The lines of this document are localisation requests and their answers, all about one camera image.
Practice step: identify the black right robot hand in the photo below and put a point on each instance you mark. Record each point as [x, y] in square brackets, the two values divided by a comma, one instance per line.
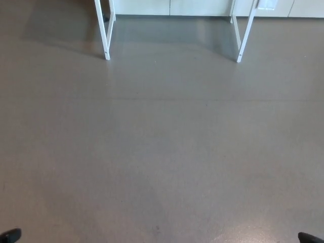
[310, 238]

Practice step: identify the white cabinet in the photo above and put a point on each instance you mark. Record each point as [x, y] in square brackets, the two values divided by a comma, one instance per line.
[197, 6]

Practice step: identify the white metal frame table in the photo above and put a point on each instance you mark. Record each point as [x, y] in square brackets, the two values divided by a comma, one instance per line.
[105, 38]

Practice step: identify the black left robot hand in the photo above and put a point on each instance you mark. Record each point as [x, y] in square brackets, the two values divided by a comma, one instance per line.
[10, 235]

